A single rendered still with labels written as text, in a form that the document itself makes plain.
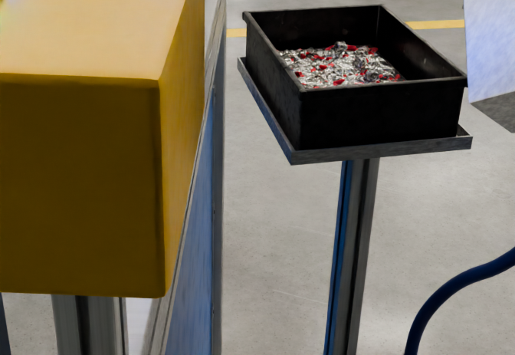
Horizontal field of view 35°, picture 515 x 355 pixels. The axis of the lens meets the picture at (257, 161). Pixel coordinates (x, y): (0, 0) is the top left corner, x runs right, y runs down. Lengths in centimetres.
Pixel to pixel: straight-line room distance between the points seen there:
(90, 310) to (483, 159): 219
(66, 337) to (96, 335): 2
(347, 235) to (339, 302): 9
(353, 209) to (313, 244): 121
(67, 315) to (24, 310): 147
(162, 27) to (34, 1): 6
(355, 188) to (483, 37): 25
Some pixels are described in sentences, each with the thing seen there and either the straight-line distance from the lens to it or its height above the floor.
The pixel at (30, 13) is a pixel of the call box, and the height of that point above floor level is 107.
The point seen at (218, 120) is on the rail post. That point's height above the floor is 61.
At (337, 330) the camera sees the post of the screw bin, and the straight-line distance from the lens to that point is 93.
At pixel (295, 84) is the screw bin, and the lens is 72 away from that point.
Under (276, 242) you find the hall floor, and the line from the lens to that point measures 204.
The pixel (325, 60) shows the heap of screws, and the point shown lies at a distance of 88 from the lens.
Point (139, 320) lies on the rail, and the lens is 48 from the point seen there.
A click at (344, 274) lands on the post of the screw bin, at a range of 88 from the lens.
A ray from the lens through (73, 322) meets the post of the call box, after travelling 40.
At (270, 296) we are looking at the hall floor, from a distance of 187.
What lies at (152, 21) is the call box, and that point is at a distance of 30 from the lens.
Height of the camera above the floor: 117
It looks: 30 degrees down
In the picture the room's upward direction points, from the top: 2 degrees clockwise
